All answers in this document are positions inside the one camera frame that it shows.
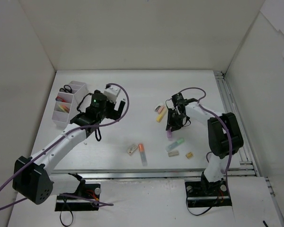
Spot yellow highlighter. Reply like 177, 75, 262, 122
156, 108, 167, 122

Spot pink purple highlighter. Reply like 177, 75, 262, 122
167, 128, 172, 139

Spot green highlighter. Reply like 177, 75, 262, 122
165, 138, 185, 152

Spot twin orange yellow highlighter pack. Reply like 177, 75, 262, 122
58, 105, 70, 113

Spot black handled scissors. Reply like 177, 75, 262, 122
59, 85, 72, 94

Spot red gel pen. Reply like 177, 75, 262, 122
55, 96, 68, 103

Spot orange cap highlighter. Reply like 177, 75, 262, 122
138, 143, 147, 166

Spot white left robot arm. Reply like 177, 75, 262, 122
12, 85, 129, 205

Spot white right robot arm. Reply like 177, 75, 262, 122
166, 92, 244, 195

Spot pink mini stapler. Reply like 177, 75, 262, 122
154, 103, 164, 114

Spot white compartment organizer box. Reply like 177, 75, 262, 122
52, 81, 89, 128

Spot white eraser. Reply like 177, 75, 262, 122
168, 150, 179, 157

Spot small tan staples box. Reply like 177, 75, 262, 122
186, 152, 193, 159

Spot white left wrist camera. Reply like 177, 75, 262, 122
103, 85, 121, 104

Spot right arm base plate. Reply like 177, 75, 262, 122
185, 180, 232, 208

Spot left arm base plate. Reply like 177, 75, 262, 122
54, 183, 101, 212

